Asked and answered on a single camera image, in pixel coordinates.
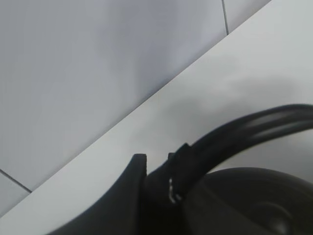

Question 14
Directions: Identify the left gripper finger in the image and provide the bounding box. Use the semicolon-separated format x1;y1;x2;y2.
51;154;147;235

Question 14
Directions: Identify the black round teapot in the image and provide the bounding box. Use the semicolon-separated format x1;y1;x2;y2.
143;104;313;235

